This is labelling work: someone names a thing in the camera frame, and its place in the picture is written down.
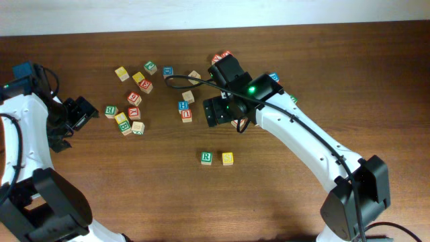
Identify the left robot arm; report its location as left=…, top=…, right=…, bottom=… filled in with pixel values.
left=1, top=61, right=129, bottom=242

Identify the green R block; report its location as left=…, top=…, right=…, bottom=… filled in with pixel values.
left=200, top=151, right=213, bottom=165

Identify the blue D block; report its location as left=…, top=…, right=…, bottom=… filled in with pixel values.
left=163, top=66, right=174, bottom=79

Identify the green B block lower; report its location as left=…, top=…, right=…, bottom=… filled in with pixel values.
left=118, top=121, right=132, bottom=136

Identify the green P block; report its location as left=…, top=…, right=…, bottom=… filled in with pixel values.
left=144, top=61, right=158, bottom=75

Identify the yellow 1 block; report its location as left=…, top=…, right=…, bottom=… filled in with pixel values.
left=114, top=112, right=128, bottom=124

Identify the green V block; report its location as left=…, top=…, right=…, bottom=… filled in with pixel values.
left=290, top=95, right=298, bottom=104

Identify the red E block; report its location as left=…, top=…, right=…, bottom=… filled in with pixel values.
left=138, top=79, right=153, bottom=93

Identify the plain 8 block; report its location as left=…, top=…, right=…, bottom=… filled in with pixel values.
left=132, top=121, right=145, bottom=135

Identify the red U block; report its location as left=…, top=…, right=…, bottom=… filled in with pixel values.
left=181, top=109, right=192, bottom=123

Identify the yellow block by E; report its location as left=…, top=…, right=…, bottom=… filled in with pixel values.
left=132, top=72, right=145, bottom=85

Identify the blue P block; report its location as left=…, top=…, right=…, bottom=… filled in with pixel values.
left=269, top=73, right=280, bottom=83

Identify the red 6 block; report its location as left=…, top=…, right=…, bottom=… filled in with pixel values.
left=127, top=91, right=142, bottom=106

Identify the yellow block far left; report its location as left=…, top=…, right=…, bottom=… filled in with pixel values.
left=115, top=67, right=130, bottom=82

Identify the red K block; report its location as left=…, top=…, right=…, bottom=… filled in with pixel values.
left=211, top=54, right=222, bottom=65

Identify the plain wooden block centre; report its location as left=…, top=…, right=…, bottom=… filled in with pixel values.
left=182, top=90, right=195, bottom=104

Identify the red 3 block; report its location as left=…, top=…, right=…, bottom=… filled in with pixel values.
left=231, top=119, right=246, bottom=129

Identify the yellow S block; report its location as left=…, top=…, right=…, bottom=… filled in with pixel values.
left=222, top=153, right=234, bottom=165

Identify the blue H block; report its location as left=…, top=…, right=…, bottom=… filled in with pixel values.
left=178, top=101, right=189, bottom=113

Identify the green B block left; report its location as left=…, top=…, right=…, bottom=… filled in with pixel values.
left=104, top=106, right=118, bottom=118

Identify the red Q block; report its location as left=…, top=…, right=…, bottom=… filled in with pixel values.
left=221, top=50, right=232, bottom=58

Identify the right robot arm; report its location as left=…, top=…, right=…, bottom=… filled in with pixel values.
left=203, top=54, right=390, bottom=241

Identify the red Y block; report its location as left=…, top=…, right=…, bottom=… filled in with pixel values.
left=128, top=107, right=141, bottom=120

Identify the yellow side plain block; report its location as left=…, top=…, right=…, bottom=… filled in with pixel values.
left=188, top=71, right=201, bottom=85

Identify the green b block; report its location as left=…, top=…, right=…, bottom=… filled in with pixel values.
left=118, top=121, right=132, bottom=136
left=104, top=106, right=118, bottom=118

